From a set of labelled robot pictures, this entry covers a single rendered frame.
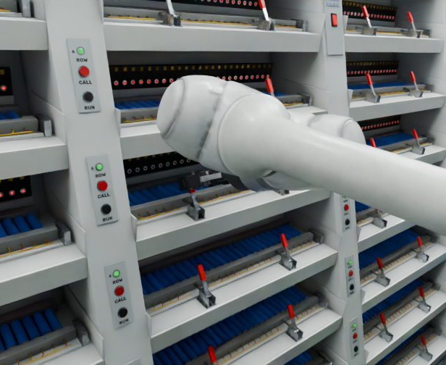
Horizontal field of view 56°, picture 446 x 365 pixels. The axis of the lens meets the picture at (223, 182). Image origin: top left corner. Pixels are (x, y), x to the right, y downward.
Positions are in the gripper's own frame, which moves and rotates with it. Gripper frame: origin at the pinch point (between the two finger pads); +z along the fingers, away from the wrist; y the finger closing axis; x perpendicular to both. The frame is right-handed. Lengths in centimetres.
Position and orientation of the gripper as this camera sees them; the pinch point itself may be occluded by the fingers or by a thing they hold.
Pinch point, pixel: (192, 181)
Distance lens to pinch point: 89.0
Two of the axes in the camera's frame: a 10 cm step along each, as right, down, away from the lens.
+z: -5.9, 1.2, 8.0
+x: -2.2, -9.8, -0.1
